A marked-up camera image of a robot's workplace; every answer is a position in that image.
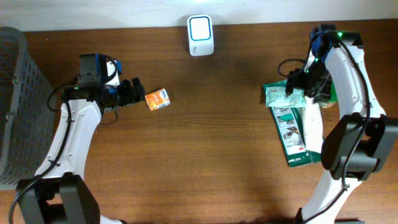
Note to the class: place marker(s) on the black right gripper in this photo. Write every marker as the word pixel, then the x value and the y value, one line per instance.
pixel 319 89

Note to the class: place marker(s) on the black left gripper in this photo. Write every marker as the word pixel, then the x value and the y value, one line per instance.
pixel 138 89

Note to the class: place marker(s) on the small orange packet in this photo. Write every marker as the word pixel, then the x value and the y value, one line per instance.
pixel 157 99

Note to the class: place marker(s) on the green lid jar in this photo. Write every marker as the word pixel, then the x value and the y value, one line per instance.
pixel 328 95

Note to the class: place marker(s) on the mint green tissue packet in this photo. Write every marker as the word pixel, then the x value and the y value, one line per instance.
pixel 277 97

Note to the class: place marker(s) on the white cream tube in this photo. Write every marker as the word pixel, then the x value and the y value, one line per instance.
pixel 312 126

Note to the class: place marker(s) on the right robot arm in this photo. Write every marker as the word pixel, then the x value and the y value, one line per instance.
pixel 360 143

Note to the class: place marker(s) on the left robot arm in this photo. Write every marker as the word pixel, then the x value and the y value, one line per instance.
pixel 58 193

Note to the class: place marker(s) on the white barcode scanner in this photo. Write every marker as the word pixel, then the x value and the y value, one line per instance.
pixel 200 35

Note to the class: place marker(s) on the grey plastic mesh basket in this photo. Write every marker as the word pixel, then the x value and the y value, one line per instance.
pixel 26 122

